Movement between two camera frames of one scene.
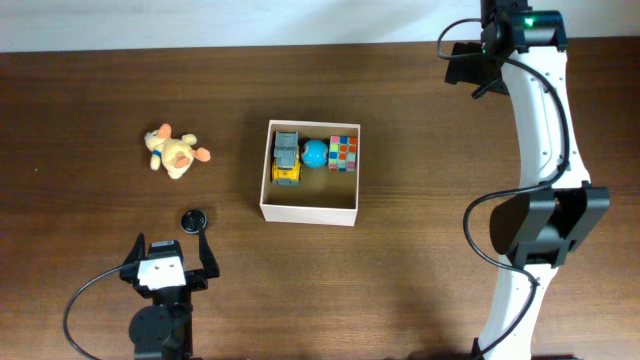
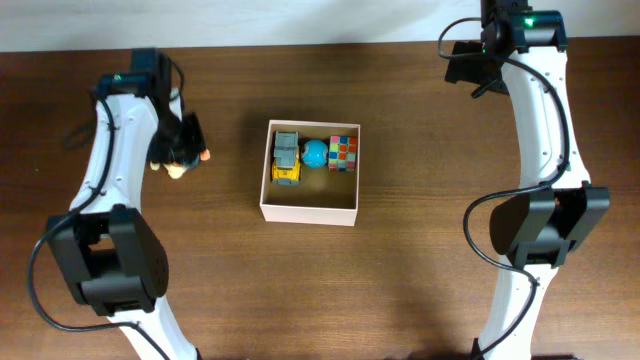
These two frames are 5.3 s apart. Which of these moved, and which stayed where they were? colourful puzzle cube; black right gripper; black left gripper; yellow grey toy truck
Moved: black left gripper
Stayed: yellow grey toy truck; black right gripper; colourful puzzle cube
